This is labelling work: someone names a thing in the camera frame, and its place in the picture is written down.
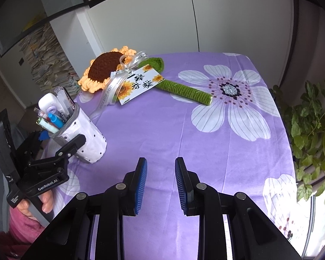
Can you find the green white pen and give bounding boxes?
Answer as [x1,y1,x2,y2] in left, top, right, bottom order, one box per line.
[36,117,59,134]

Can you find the blue pen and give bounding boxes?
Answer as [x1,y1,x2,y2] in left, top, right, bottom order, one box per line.
[48,113,64,129]

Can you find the black marker pen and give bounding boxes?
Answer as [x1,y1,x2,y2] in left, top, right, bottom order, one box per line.
[55,110,68,123]

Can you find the clear transparent pen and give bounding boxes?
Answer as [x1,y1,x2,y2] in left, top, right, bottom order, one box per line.
[54,86,70,117]

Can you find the red gel pen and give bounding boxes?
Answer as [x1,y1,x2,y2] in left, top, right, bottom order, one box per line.
[34,107,50,121]

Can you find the pink patterned pen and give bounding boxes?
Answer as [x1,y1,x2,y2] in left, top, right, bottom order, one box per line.
[58,87,76,114]

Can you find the person's left hand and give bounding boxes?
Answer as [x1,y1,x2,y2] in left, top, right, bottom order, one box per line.
[16,190,54,221]

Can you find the pile of stacked papers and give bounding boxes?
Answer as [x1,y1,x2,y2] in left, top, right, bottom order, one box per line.
[19,23,80,98]

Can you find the purple floral tablecloth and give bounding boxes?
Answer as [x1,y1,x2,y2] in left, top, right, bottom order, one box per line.
[53,53,297,259]

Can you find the crochet sunflower with green stem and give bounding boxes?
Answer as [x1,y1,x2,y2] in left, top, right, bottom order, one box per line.
[78,46,213,106]

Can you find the white sunflower greeting card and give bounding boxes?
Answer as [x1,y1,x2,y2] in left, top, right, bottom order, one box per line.
[117,65,164,105]

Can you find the silver ribbon bow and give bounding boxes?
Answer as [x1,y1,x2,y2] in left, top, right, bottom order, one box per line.
[90,50,148,120]

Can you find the green potted plant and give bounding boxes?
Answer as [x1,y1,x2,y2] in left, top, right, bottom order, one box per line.
[270,79,325,203]

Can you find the glass cabinet door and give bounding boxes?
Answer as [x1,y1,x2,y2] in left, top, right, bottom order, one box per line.
[0,0,86,56]

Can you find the white bookshelf cabinet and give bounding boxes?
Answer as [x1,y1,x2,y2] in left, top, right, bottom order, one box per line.
[51,0,292,86]

